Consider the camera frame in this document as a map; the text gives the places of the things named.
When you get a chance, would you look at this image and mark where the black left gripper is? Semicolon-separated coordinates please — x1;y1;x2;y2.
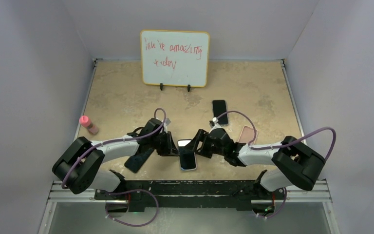
150;131;179;157

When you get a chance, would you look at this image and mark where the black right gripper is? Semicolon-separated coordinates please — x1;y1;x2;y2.
184;130;226;159

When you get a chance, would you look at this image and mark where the clear grey phone case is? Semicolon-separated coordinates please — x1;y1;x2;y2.
177;138;197;172

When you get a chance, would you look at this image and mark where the black phone with case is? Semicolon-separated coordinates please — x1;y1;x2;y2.
212;99;229;126

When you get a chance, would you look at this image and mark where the pink phone case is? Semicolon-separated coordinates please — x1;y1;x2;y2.
237;126;258;145

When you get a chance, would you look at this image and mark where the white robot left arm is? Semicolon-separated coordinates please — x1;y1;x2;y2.
52;118;179;199

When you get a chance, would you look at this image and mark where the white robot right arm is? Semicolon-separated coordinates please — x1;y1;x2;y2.
182;128;326;198

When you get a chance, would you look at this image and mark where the yellow framed whiteboard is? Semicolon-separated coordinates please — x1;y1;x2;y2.
140;30;210;89

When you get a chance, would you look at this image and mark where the pink capped small bottle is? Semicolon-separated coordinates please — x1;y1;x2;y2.
79;116;99;135

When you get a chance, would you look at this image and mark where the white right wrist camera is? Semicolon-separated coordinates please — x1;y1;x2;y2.
209;117;222;132

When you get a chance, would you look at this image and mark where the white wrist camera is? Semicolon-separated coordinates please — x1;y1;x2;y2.
162;118;171;133
209;117;222;132

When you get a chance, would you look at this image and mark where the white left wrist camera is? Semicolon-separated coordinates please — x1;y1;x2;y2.
162;118;171;133

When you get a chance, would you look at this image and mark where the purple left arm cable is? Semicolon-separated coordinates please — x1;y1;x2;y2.
61;108;168;190

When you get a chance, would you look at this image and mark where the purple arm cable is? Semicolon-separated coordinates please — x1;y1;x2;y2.
211;110;337;162
61;108;168;190

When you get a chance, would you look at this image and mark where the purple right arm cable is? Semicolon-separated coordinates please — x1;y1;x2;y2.
211;110;337;162

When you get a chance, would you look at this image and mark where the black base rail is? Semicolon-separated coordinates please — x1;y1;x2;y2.
94;180;284;213

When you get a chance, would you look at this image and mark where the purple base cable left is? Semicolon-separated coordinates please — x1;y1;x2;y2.
105;188;161;228

